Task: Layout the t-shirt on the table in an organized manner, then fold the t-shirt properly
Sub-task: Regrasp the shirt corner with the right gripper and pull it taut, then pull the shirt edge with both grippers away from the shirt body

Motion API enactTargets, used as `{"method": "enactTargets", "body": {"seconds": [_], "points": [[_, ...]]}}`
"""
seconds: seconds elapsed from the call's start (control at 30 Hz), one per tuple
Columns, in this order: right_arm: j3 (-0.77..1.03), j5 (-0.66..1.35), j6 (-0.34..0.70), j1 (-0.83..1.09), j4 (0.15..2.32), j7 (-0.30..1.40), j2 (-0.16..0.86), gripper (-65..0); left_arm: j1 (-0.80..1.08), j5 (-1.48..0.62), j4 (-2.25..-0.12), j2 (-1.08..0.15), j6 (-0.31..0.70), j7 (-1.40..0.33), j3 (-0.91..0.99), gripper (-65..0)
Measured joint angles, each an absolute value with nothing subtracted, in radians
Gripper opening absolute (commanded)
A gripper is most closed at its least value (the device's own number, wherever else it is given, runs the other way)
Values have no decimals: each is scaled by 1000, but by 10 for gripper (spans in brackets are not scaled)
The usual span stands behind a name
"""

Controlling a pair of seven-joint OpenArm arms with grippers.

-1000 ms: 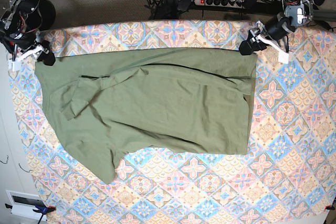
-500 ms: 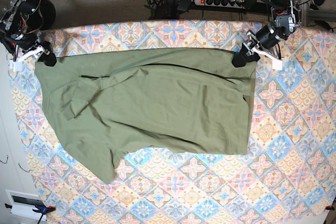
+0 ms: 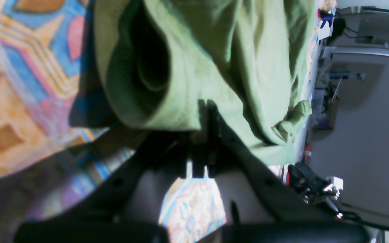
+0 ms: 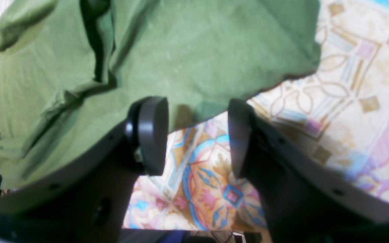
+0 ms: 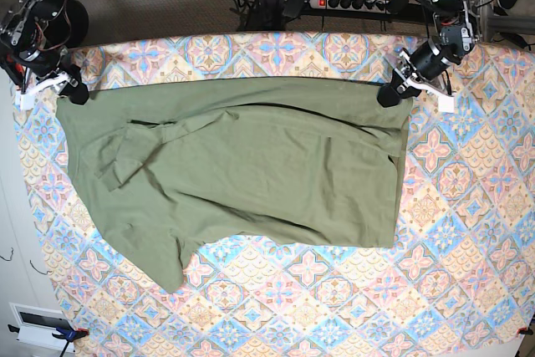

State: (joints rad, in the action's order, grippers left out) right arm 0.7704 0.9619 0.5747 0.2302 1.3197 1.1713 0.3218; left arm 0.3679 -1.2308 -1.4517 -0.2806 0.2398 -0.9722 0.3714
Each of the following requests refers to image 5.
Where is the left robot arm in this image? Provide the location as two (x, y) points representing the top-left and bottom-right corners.
(377, 0), (483, 113)

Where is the patterned tile tablecloth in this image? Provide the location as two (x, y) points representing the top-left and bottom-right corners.
(8, 44), (534, 356)

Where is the orange clamp lower right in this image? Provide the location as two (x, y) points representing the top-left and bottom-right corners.
(517, 327), (534, 336)

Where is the black round stool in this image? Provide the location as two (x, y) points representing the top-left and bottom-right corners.
(65, 0), (89, 48)

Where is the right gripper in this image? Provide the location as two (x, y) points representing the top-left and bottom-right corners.
(37, 64), (89, 105)

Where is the white floor vent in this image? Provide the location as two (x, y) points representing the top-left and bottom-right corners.
(9, 302), (71, 352)

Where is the olive green t-shirt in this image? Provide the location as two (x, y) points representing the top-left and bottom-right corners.
(56, 77), (412, 292)

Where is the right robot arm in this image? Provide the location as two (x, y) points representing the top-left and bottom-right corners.
(1, 0), (89, 110)

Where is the blue orange clamp lower left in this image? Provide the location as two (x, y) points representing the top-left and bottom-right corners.
(8, 324), (89, 353)

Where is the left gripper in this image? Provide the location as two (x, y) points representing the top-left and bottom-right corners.
(377, 45), (454, 107)

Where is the white power strip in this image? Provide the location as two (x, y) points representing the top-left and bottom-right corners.
(308, 0), (387, 13)

